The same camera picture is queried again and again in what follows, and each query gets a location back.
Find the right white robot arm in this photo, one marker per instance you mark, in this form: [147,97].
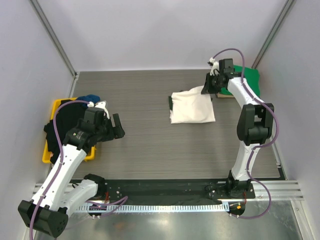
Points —
[254,126]

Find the folded beige t-shirt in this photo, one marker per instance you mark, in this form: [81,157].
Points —
[220,95]

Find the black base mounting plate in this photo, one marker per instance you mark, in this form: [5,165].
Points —
[177,192]

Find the folded bright green t-shirt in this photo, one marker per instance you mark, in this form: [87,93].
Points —
[251,75]

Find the yellow plastic bin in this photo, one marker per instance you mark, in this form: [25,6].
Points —
[56,104]

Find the white and green raglan t-shirt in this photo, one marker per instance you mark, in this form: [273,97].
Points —
[191,107]

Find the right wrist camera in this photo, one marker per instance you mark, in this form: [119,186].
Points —
[214,65]

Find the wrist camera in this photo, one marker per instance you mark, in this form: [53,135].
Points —
[214,65]
[101,105]

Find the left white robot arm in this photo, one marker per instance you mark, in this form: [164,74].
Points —
[49,209]

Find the right aluminium corner post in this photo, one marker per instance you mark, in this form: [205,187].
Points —
[280,19]

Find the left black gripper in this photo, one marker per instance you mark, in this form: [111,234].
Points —
[117,132]

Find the aluminium extrusion rail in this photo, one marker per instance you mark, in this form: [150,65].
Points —
[279,191]

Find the left aluminium corner post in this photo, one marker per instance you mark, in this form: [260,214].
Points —
[52,35]

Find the black t-shirt in bin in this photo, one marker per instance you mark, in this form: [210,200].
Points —
[66,119]

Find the slotted cable duct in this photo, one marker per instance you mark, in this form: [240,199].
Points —
[88,208]

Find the blue garment in bin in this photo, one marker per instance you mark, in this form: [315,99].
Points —
[88,101]

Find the aluminium corner post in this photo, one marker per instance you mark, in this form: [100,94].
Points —
[52,35]
[280,19]

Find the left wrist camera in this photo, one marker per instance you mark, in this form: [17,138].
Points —
[101,105]

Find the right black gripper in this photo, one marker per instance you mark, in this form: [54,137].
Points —
[208,87]

